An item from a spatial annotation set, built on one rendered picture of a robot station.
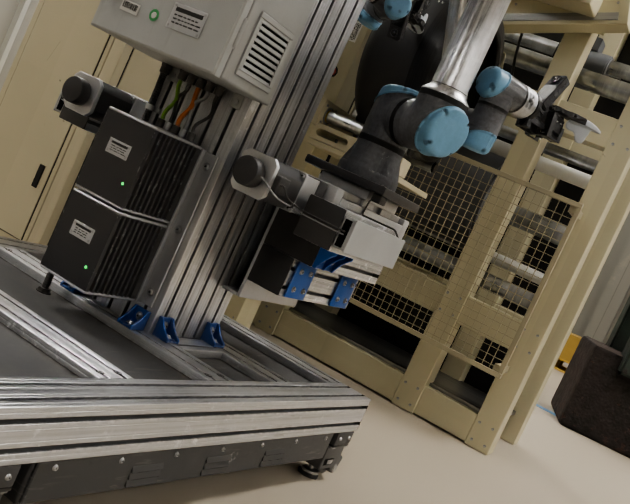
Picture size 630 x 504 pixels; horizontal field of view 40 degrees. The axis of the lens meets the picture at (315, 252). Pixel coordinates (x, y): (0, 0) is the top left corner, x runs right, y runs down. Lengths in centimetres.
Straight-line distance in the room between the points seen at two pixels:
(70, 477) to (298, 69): 99
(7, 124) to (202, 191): 126
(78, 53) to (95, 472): 170
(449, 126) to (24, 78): 153
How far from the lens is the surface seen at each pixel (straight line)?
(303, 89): 197
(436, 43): 288
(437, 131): 192
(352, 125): 304
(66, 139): 282
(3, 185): 295
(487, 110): 207
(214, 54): 165
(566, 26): 348
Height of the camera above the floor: 65
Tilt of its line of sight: 4 degrees down
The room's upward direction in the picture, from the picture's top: 25 degrees clockwise
